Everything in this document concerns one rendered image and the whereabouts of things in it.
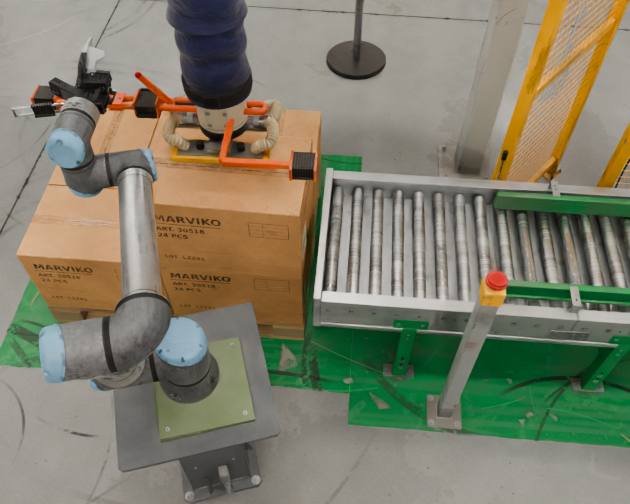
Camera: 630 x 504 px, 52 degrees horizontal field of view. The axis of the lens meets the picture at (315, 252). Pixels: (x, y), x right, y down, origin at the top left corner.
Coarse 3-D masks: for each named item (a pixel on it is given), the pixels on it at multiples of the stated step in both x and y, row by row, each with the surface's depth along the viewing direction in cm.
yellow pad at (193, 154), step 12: (192, 144) 220; (204, 144) 220; (240, 144) 217; (180, 156) 217; (192, 156) 217; (204, 156) 217; (216, 156) 217; (228, 156) 217; (240, 156) 217; (252, 156) 217; (264, 156) 217
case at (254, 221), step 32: (160, 160) 242; (288, 160) 242; (160, 192) 233; (192, 192) 233; (224, 192) 233; (256, 192) 233; (288, 192) 233; (160, 224) 239; (192, 224) 237; (224, 224) 235; (256, 224) 233; (288, 224) 230; (160, 256) 256; (192, 256) 254; (224, 256) 251; (256, 256) 249; (288, 256) 246
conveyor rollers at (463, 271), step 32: (416, 192) 286; (352, 224) 275; (416, 224) 275; (480, 224) 275; (544, 224) 275; (608, 224) 274; (352, 256) 264; (416, 256) 265; (480, 256) 265; (544, 256) 266; (576, 256) 265; (608, 256) 267; (352, 288) 255; (416, 288) 256; (448, 288) 257
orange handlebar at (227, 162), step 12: (120, 96) 217; (132, 96) 218; (120, 108) 216; (132, 108) 216; (168, 108) 215; (180, 108) 215; (192, 108) 214; (252, 108) 214; (264, 108) 214; (228, 132) 207; (228, 144) 204; (276, 168) 199; (288, 168) 199
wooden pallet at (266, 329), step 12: (312, 252) 322; (312, 264) 329; (60, 312) 301; (72, 312) 300; (84, 312) 305; (96, 312) 310; (108, 312) 297; (264, 324) 294; (276, 324) 293; (288, 324) 292; (300, 324) 292; (264, 336) 303; (276, 336) 302; (288, 336) 301; (300, 336) 300
